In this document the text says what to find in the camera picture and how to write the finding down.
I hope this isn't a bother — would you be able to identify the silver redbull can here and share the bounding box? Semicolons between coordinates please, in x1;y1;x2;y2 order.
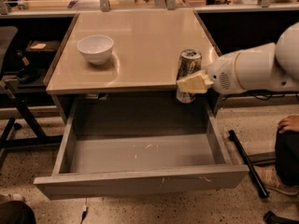
177;49;202;104

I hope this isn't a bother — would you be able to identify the black metal stand left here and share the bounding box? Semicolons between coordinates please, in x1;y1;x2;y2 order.
0;81;63;149

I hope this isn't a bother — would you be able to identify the dark object bottom left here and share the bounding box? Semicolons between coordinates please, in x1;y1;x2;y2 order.
0;193;36;224

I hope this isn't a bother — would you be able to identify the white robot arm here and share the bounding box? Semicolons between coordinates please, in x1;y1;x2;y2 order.
177;22;299;94

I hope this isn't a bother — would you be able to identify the person's hand on knee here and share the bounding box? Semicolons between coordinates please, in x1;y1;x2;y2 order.
278;115;299;133

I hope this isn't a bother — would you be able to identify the open grey top drawer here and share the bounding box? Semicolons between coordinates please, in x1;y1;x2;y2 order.
35;97;249;200

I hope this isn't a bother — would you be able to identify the white ceramic bowl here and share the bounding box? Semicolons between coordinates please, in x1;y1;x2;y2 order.
77;35;114;64

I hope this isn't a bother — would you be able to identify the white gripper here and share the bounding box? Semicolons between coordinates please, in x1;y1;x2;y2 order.
177;52;239;94

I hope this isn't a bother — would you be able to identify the tan shoe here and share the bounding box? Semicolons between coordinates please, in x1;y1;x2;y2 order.
255;166;298;196

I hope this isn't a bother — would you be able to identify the person's dark trouser leg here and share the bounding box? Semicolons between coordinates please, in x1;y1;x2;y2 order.
275;131;299;186

